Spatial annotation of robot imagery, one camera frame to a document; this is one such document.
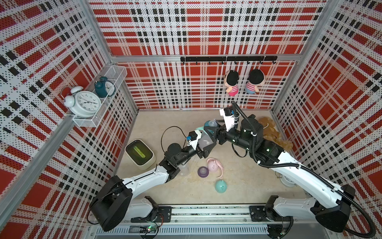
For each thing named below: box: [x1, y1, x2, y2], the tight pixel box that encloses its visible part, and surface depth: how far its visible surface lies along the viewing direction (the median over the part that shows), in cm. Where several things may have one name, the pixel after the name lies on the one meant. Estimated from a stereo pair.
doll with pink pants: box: [224, 70, 239, 97], surface depth 98 cm
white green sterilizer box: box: [124, 138, 157, 171], surface depth 92 cm
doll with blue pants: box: [245, 68, 266, 95], surface depth 98 cm
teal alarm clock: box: [94, 76, 116, 99], surface depth 73 cm
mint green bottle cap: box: [214, 179, 228, 194], surface depth 82 cm
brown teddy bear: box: [258, 116, 294, 151], surface depth 100 cm
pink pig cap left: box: [207, 159, 219, 172], surface depth 88 cm
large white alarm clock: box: [63, 85, 102, 119], surface depth 63 cm
